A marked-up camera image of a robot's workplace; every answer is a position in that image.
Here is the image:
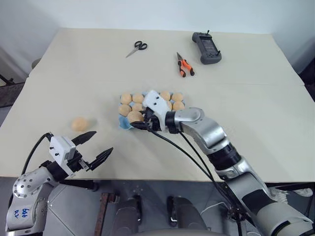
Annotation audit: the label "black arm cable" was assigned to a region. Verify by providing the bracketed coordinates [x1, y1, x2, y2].
[179, 131, 237, 209]
[21, 132, 54, 176]
[149, 130, 247, 236]

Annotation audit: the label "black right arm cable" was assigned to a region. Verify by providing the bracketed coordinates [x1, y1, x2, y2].
[149, 130, 247, 236]
[179, 131, 237, 209]

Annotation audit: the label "rusty metal bar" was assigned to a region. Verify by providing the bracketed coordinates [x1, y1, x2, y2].
[94, 192, 121, 236]

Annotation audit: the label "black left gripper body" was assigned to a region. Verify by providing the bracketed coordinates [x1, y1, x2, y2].
[64, 151, 91, 176]

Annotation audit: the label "black table frame tube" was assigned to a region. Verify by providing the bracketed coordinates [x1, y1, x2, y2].
[58, 179, 100, 193]

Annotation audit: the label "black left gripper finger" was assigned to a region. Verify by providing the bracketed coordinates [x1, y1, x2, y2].
[87, 147, 114, 171]
[71, 131, 97, 148]

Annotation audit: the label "white thin cord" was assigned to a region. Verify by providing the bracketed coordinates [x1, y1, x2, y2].
[200, 201, 231, 216]

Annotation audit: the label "dark metal rack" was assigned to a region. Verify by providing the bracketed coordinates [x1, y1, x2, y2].
[0, 73, 26, 109]

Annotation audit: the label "black handled scissors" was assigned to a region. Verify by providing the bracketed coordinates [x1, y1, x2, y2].
[126, 40, 148, 59]

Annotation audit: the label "grey handheld remote controller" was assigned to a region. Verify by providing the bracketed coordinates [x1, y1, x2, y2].
[191, 30, 223, 65]

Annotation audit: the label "white cloth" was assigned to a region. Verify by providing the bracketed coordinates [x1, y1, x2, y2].
[267, 183, 314, 203]

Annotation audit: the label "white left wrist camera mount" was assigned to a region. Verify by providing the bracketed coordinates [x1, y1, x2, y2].
[48, 135, 77, 177]

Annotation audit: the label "dark rounded robot leg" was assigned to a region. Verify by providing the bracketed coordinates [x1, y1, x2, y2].
[116, 195, 143, 236]
[166, 195, 212, 233]

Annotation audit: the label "orange black pliers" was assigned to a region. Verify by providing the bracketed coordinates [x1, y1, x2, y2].
[176, 52, 196, 78]

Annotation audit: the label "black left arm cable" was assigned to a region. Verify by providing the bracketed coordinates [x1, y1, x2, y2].
[21, 132, 54, 176]

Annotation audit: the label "blue egg carton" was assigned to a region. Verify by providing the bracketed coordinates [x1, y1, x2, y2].
[118, 92, 186, 130]

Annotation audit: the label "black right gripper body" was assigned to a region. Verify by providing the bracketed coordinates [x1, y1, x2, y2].
[143, 107, 160, 132]

